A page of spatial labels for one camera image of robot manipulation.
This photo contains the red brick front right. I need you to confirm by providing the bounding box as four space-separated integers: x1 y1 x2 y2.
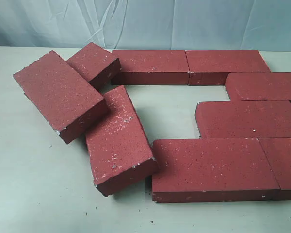
259 138 291 200

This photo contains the red brick front large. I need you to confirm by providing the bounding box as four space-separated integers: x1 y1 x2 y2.
152 138 280 203

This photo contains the red brick second row right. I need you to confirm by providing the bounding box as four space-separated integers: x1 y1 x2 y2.
225 72 291 103

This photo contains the red brick angled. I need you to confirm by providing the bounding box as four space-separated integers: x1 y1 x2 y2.
86 86 159 197
66 42 121 90

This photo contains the white fabric backdrop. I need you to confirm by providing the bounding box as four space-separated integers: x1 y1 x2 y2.
0 0 291 52

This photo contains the red brick back row left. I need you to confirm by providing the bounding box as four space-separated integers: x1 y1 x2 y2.
111 50 190 85

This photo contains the red brick third row right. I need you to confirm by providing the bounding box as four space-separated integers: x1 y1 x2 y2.
195 100 291 138

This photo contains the red brick back row right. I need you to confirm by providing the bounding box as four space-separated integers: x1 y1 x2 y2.
185 50 271 85

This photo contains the red brick large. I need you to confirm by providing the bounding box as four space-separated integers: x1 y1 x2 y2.
13 51 110 144
152 138 280 203

